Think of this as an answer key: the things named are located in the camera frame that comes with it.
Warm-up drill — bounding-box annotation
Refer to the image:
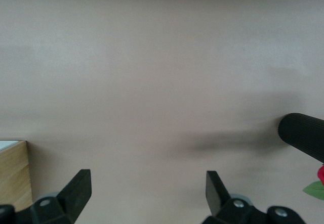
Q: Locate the wooden drawer cabinet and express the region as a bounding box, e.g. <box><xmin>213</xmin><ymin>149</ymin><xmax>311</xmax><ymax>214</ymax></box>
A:
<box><xmin>0</xmin><ymin>139</ymin><xmax>34</xmax><ymax>212</ymax></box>

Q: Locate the red artificial flower green leaf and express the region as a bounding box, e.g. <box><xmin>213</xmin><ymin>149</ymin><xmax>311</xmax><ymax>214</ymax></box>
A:
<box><xmin>302</xmin><ymin>165</ymin><xmax>324</xmax><ymax>200</ymax></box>

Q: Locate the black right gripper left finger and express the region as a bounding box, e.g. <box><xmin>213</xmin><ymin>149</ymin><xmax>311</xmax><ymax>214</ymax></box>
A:
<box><xmin>0</xmin><ymin>168</ymin><xmax>92</xmax><ymax>224</ymax></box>

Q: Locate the black ribbed cylinder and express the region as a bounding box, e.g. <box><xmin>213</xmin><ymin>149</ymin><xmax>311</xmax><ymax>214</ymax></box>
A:
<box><xmin>277</xmin><ymin>112</ymin><xmax>324</xmax><ymax>164</ymax></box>

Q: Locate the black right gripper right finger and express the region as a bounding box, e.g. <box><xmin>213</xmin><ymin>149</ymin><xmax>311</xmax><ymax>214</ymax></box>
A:
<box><xmin>202</xmin><ymin>170</ymin><xmax>306</xmax><ymax>224</ymax></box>

